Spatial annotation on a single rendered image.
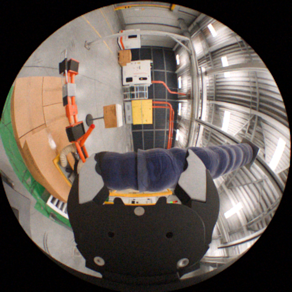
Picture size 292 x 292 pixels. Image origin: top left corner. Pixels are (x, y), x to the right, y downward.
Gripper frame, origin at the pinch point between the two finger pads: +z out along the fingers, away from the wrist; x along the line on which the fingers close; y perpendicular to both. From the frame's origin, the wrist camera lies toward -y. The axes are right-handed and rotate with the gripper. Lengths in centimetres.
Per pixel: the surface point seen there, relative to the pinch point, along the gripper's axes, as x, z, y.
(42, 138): -68, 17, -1
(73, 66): -31.0, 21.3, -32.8
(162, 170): 7.5, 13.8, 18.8
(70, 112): -31.9, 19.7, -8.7
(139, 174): -1.8, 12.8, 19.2
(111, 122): -81, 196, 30
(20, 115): -108, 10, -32
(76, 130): -31.7, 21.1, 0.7
